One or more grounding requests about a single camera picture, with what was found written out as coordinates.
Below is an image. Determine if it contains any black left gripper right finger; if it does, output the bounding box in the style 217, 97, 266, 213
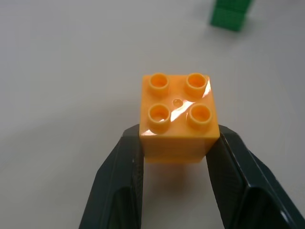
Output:
205, 125, 305, 229

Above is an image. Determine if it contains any green studded building block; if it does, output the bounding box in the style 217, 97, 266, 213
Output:
209, 0, 254, 31

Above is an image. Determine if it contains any orange studded building block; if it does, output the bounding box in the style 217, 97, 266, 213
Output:
139, 72, 220, 165

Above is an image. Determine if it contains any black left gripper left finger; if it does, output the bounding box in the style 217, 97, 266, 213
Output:
78, 124, 146, 229

